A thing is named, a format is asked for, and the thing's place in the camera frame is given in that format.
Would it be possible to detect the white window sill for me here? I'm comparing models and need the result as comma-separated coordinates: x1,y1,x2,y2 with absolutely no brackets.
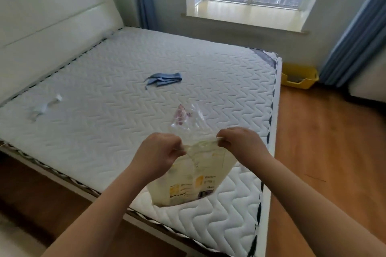
181,0,310,35

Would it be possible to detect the blue cloth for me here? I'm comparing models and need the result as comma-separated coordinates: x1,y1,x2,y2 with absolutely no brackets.
144,72,183,90

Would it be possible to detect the person's left forearm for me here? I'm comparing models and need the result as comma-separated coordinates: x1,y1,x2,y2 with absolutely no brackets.
42,169,163,257

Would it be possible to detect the person's right hand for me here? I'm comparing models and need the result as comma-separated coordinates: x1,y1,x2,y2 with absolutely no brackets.
216,126,272,170

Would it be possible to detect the small white crumpled wrapper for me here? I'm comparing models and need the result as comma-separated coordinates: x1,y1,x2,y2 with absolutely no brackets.
29,94,63,122

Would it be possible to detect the yellow litter box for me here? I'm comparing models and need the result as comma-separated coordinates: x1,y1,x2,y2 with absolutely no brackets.
281,62,320,90

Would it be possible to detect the white quilted mattress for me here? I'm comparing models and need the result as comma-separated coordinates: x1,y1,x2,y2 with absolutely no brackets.
0,26,279,257

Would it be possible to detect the dark baseboard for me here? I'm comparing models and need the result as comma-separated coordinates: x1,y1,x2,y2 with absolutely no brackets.
343,85,386,113

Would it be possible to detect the white cat litter bag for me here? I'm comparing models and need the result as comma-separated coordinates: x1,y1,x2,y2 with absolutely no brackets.
146,139,237,208

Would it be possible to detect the clear plastic wrapper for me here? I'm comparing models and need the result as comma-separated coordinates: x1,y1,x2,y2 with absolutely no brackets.
168,102,211,146

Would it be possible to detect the person's right forearm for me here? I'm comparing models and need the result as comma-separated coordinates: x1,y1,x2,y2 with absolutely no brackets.
256,157,386,257

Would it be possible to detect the person's left hand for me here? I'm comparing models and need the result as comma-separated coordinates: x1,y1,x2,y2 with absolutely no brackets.
129,133,187,182

